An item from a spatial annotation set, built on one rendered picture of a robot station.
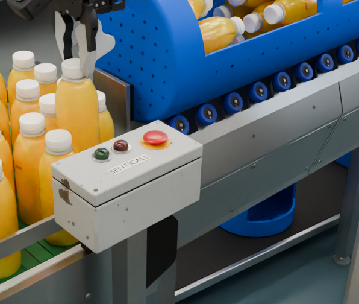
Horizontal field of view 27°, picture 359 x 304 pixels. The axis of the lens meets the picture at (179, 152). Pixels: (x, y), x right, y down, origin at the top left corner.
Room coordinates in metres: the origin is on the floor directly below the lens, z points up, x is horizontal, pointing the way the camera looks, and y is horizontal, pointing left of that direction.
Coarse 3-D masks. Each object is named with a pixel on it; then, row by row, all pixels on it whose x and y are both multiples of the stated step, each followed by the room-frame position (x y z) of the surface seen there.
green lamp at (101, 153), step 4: (100, 148) 0.90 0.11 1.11; (104, 148) 0.90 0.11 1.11; (96, 152) 0.90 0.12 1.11; (100, 152) 0.89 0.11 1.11; (104, 152) 0.90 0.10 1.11; (108, 152) 0.90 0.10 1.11; (96, 156) 0.89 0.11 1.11; (100, 156) 0.89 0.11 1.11; (104, 156) 0.89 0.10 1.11; (108, 156) 0.90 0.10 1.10
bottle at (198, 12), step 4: (188, 0) 1.36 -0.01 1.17; (192, 0) 1.36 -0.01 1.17; (196, 0) 1.37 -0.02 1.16; (200, 0) 1.38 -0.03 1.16; (204, 0) 1.39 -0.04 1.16; (192, 4) 1.35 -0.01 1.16; (196, 4) 1.36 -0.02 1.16; (200, 4) 1.37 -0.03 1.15; (204, 4) 1.39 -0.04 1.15; (192, 8) 1.35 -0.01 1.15; (196, 8) 1.36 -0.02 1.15; (200, 8) 1.37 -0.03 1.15; (204, 8) 1.39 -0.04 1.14; (196, 12) 1.36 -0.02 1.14; (200, 12) 1.37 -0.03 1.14; (196, 16) 1.36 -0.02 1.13; (200, 16) 1.38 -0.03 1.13
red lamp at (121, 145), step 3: (117, 141) 0.92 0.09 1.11; (120, 141) 0.93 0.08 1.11; (123, 141) 0.93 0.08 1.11; (114, 144) 0.92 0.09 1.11; (117, 144) 0.92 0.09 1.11; (120, 144) 0.92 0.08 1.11; (123, 144) 0.92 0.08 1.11; (126, 144) 0.92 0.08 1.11; (114, 147) 0.92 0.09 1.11; (117, 147) 0.91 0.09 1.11; (120, 147) 0.91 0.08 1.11; (123, 147) 0.92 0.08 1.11; (126, 147) 0.92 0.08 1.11; (117, 150) 0.91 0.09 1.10; (120, 150) 0.91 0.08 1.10; (123, 150) 0.91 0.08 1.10
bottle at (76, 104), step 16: (64, 80) 1.03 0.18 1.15; (80, 80) 1.03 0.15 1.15; (64, 96) 1.02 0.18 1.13; (80, 96) 1.02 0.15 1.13; (96, 96) 1.04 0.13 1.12; (64, 112) 1.01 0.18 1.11; (80, 112) 1.01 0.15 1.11; (96, 112) 1.03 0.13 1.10; (64, 128) 1.02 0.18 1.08; (80, 128) 1.01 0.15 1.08; (96, 128) 1.03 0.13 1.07; (80, 144) 1.01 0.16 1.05; (96, 144) 1.03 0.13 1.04
